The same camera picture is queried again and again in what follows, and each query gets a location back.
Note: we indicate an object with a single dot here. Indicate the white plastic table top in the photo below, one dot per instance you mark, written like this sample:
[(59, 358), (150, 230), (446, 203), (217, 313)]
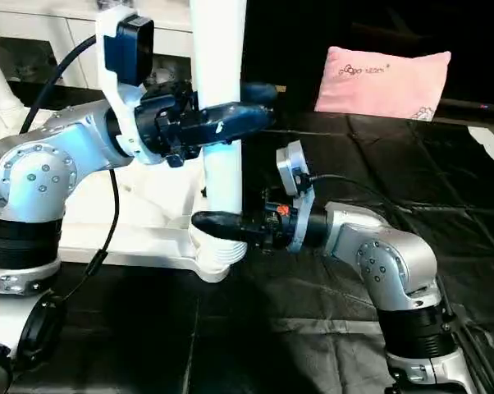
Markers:
[(148, 197)]

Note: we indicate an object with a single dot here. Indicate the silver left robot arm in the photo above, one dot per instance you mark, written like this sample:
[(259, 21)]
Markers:
[(42, 172)]

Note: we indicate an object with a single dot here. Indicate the pink pillow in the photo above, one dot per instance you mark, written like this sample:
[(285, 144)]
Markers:
[(386, 82)]

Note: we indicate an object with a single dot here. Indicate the black work mat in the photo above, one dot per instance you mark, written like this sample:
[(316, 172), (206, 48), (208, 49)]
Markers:
[(444, 205)]

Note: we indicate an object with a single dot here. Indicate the white glass-door cabinet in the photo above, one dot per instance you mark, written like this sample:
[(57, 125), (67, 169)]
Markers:
[(34, 25)]

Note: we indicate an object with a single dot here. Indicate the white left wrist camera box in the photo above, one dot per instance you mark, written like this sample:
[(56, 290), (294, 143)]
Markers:
[(109, 57)]

